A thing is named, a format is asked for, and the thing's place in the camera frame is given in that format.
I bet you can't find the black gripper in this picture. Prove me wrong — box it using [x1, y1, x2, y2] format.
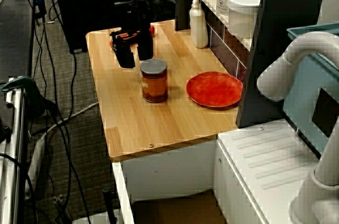
[109, 26, 155, 69]

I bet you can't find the orange can with grey lid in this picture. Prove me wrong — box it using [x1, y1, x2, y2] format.
[139, 58, 168, 104]

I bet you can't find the white toy sink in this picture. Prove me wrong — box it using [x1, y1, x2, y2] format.
[111, 118, 323, 224]

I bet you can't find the orange toy sausage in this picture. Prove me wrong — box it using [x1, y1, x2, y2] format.
[110, 24, 156, 47]

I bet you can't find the white toy detergent bottle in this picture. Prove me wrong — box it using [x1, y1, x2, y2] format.
[189, 0, 209, 49]

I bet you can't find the red round plate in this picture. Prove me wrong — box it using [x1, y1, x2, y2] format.
[186, 71, 244, 109]

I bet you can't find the small clear white-lid container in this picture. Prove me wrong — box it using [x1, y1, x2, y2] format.
[227, 0, 263, 39]

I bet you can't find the dark grey desk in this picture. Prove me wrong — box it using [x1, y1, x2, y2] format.
[0, 0, 37, 82]

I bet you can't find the dark toy kitchen shelf unit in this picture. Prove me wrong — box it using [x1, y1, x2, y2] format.
[174, 0, 331, 129]

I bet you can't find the grey toy faucet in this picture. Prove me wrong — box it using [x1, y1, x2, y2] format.
[256, 30, 339, 224]

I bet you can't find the teal plastic bin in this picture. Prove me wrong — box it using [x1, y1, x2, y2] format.
[282, 22, 339, 156]

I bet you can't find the black floor cable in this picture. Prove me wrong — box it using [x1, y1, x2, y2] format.
[39, 17, 92, 224]
[30, 51, 78, 137]

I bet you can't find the silver metal frame rail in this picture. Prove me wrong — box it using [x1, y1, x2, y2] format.
[0, 78, 27, 224]

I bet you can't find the white power strip cable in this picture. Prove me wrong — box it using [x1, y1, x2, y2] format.
[25, 101, 99, 193]

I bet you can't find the black metal post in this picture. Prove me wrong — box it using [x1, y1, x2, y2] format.
[102, 185, 119, 224]

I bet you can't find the thick black cable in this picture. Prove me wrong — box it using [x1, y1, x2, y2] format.
[0, 152, 38, 224]

